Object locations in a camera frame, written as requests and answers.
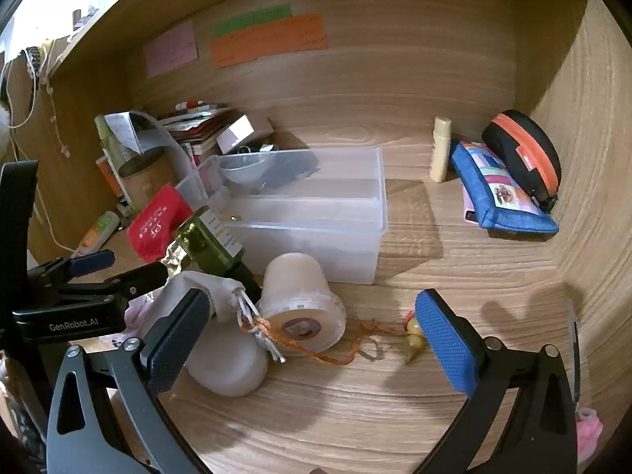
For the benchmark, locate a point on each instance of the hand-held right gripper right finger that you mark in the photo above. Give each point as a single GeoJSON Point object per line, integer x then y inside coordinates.
{"type": "Point", "coordinates": [447, 340]}

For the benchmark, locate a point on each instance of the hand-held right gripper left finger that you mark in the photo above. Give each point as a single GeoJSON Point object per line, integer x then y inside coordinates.
{"type": "Point", "coordinates": [180, 335]}

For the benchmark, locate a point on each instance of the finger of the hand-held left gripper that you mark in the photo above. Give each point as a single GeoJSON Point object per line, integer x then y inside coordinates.
{"type": "Point", "coordinates": [91, 260]}
{"type": "Point", "coordinates": [143, 276]}

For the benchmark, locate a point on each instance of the gold foil wrapper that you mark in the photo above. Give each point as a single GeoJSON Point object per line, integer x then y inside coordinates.
{"type": "Point", "coordinates": [173, 256]}

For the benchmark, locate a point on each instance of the white round jar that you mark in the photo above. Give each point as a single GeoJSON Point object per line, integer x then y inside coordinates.
{"type": "Point", "coordinates": [227, 365]}

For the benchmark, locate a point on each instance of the red packet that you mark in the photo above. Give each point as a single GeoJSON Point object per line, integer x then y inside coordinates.
{"type": "Point", "coordinates": [158, 222]}

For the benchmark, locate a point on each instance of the white plastic cup with lid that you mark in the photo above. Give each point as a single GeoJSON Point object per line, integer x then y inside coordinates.
{"type": "Point", "coordinates": [291, 286]}

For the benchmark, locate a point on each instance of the clear plastic container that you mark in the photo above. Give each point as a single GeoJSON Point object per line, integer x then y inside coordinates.
{"type": "Point", "coordinates": [306, 217]}

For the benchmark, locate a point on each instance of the orange green tube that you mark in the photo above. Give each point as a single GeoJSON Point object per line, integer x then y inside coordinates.
{"type": "Point", "coordinates": [96, 232]}

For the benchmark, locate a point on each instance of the orange box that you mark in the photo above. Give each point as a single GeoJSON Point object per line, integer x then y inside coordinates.
{"type": "Point", "coordinates": [106, 177]}

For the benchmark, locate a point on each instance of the brown mug with lid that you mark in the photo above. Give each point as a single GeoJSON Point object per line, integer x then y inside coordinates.
{"type": "Point", "coordinates": [148, 177]}

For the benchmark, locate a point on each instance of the thin dark pen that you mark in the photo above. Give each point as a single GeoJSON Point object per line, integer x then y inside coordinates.
{"type": "Point", "coordinates": [575, 355]}

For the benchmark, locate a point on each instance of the pink phone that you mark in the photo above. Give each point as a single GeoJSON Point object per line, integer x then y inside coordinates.
{"type": "Point", "coordinates": [469, 210]}

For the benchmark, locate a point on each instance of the printed white paper leaflet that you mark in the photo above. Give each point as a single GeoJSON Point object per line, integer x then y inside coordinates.
{"type": "Point", "coordinates": [121, 128]}

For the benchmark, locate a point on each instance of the white curved brochure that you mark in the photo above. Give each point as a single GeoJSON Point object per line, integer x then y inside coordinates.
{"type": "Point", "coordinates": [163, 133]}

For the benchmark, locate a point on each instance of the small clear bowl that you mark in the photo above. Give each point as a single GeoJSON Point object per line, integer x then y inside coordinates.
{"type": "Point", "coordinates": [247, 170]}

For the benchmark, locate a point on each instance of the blue patchwork pouch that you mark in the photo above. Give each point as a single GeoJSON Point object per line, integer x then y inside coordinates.
{"type": "Point", "coordinates": [489, 192]}

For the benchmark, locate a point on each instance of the stack of books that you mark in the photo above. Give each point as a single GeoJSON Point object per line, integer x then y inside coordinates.
{"type": "Point", "coordinates": [197, 131]}

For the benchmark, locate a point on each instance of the pink rubber toy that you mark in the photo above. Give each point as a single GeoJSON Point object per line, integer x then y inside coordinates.
{"type": "Point", "coordinates": [590, 434]}

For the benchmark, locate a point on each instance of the small white box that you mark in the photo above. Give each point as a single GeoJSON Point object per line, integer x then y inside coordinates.
{"type": "Point", "coordinates": [242, 133]}

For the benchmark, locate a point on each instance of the red white marker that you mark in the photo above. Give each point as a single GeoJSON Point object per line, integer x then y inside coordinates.
{"type": "Point", "coordinates": [195, 105]}

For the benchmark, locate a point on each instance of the cream lotion bottle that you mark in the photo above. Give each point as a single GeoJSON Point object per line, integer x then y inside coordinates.
{"type": "Point", "coordinates": [440, 153]}

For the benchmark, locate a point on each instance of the black orange round case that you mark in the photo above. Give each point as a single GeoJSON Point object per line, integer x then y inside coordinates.
{"type": "Point", "coordinates": [513, 143]}

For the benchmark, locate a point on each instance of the pink paper note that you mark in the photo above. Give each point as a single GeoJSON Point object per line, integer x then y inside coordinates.
{"type": "Point", "coordinates": [170, 49]}

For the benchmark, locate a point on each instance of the orange paper note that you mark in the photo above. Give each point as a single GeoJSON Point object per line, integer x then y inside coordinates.
{"type": "Point", "coordinates": [266, 42]}

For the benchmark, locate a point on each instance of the green paper note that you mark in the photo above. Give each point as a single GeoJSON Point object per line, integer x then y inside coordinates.
{"type": "Point", "coordinates": [252, 18]}

